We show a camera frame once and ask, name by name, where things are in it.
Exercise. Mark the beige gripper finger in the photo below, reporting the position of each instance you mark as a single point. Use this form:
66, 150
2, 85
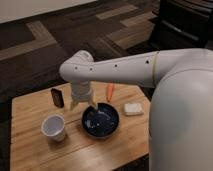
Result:
73, 104
93, 104

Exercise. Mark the dark blue ceramic bowl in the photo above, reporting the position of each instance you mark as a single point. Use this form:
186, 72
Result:
100, 122

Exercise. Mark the white paper cup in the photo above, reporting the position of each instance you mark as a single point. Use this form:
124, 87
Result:
53, 127

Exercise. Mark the orange carrot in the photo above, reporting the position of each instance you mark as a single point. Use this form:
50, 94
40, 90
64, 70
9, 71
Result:
110, 90

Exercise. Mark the black furniture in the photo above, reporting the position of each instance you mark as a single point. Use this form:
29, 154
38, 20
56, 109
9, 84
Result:
182, 24

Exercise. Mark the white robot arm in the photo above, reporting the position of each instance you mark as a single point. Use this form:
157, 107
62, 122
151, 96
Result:
180, 127

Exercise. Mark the white sponge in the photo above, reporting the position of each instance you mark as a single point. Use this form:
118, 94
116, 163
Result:
131, 109

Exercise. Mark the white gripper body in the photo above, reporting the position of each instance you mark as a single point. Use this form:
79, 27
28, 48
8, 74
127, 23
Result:
81, 91

